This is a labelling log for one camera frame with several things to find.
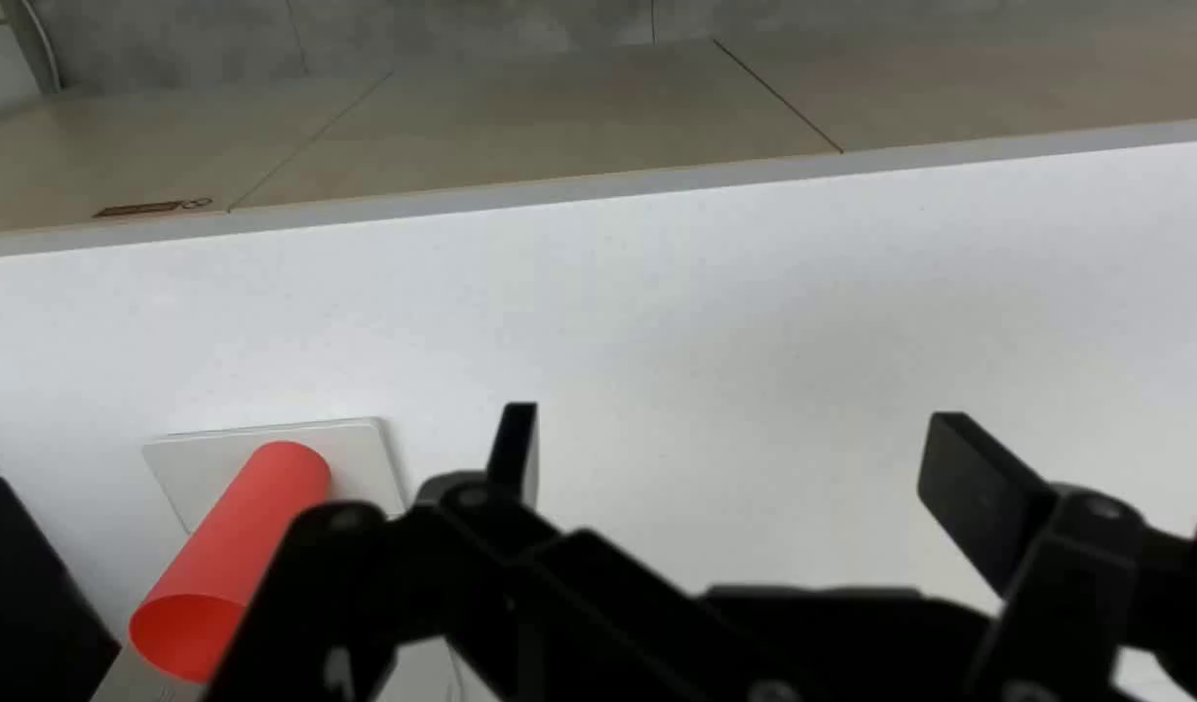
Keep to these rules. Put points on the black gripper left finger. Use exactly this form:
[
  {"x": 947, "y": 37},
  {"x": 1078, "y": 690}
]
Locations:
[{"x": 531, "y": 610}]

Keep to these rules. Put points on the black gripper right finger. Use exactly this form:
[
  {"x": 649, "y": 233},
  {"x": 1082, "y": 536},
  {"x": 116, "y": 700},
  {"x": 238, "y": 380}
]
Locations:
[{"x": 1078, "y": 571}]

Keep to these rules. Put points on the orange plastic cup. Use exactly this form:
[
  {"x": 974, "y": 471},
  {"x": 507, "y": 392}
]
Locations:
[{"x": 194, "y": 614}]

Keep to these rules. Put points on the white coffeemaker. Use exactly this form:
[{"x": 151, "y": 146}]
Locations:
[{"x": 197, "y": 466}]

